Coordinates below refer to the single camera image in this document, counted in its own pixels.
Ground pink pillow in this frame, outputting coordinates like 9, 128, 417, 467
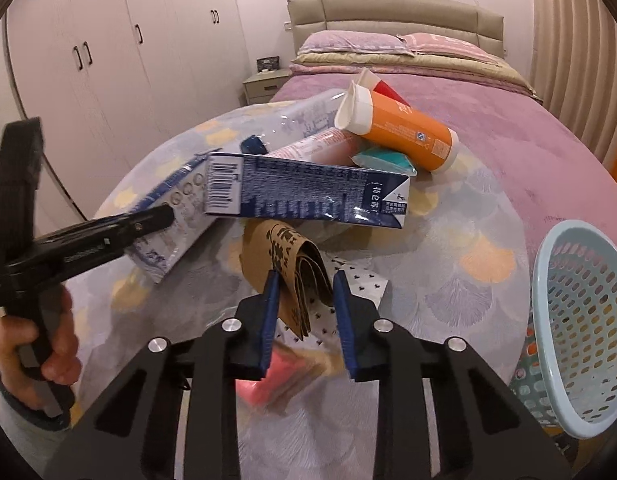
397, 32, 499, 63

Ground purple pillow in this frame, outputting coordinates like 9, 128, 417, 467
298, 30, 414, 56

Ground beige padded headboard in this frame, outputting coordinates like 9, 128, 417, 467
287, 0, 505, 58

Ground white pink-label drink bottle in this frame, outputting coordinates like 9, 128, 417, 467
268, 128, 365, 166

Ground pink tissue packet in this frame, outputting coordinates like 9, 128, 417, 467
236, 346, 322, 410

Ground bed with pink cover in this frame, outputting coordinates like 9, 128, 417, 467
270, 29, 617, 281

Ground left human hand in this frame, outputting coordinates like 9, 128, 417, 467
0, 285, 82, 416

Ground red white paper bowl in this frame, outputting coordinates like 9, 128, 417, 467
354, 68, 409, 106

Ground patterned round tablecloth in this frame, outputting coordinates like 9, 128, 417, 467
62, 98, 532, 480

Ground folded beige quilt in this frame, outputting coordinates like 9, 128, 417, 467
290, 52, 541, 102

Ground small black picture frame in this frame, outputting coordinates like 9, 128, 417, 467
256, 55, 280, 73

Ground white heart-pattern wrapper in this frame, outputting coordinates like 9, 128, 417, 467
272, 251, 391, 356

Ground clear plastic water bottle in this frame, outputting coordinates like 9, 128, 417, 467
240, 136, 268, 155

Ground orange paper cup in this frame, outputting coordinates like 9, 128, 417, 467
335, 82, 458, 172

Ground white built-in wardrobe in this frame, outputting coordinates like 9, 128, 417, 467
0, 0, 249, 233

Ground blue milk carton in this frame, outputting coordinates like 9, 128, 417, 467
111, 89, 345, 283
204, 153, 409, 229

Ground beige bedside table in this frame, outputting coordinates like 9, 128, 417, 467
243, 68, 292, 105

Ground light blue plastic basket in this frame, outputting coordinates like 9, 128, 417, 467
509, 220, 617, 439

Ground brown paper bag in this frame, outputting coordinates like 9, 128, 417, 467
240, 219, 333, 339

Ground teal tissue packet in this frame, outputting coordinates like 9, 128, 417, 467
351, 146, 417, 178

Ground beige curtain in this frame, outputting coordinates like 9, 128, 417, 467
531, 0, 617, 168

